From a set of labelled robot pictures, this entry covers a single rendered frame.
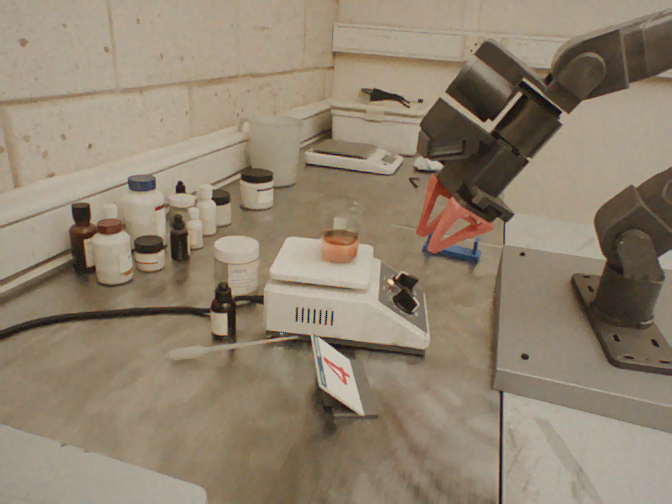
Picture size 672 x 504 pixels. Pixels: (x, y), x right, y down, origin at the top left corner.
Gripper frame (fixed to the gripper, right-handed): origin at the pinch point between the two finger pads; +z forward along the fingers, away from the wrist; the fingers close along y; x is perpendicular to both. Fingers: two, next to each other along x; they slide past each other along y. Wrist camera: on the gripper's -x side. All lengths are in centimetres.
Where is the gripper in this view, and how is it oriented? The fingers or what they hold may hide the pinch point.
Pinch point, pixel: (429, 238)
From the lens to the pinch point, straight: 65.9
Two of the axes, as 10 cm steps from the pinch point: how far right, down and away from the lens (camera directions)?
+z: -5.7, 7.2, 3.8
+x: 7.8, 3.3, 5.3
